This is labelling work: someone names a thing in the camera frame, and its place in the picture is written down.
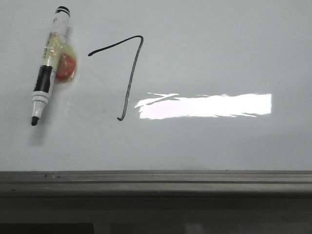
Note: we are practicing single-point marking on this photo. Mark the red round magnet taped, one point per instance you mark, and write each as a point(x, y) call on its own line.
point(66, 67)

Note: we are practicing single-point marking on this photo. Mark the black white whiteboard marker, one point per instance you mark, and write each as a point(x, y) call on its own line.
point(50, 61)

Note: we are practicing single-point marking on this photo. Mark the white whiteboard surface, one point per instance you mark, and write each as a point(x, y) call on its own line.
point(218, 85)

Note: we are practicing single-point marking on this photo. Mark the black drawn number seven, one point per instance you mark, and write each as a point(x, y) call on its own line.
point(125, 106)

